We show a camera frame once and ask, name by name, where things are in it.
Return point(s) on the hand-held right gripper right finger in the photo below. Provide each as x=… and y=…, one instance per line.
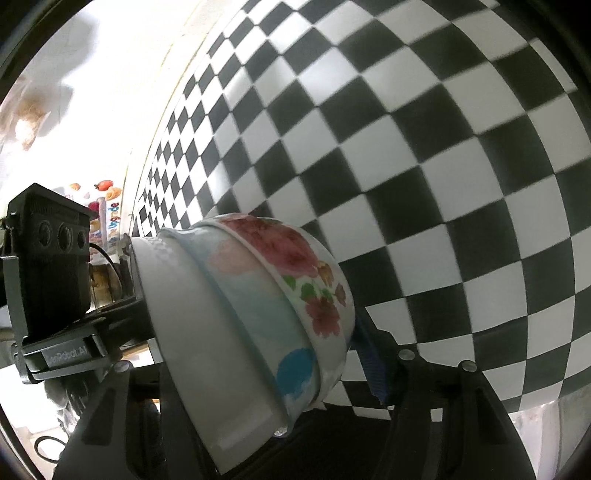
x=376, y=360

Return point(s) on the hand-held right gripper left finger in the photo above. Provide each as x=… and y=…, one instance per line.
x=138, y=438

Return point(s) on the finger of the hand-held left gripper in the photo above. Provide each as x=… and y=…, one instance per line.
x=124, y=323

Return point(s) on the white bowl with red flowers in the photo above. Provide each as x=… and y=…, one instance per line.
x=318, y=286

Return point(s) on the white bowl with pastel patches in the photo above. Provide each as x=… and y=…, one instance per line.
x=258, y=314

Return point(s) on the black and white checkered mat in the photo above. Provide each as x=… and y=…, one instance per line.
x=392, y=161

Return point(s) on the colourful fruit wall sticker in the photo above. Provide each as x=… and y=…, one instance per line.
x=108, y=203

